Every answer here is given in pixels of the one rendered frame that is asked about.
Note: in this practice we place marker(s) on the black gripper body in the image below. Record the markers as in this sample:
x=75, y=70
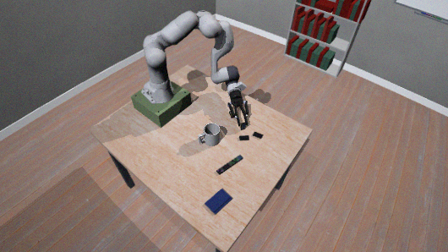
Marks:
x=236, y=95

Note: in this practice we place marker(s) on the grey mug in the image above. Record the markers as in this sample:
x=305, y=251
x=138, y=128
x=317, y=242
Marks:
x=211, y=139

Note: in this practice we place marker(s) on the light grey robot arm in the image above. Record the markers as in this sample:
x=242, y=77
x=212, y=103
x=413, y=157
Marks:
x=158, y=87

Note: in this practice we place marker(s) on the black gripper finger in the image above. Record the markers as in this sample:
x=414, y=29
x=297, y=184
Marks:
x=242, y=109
x=236, y=111

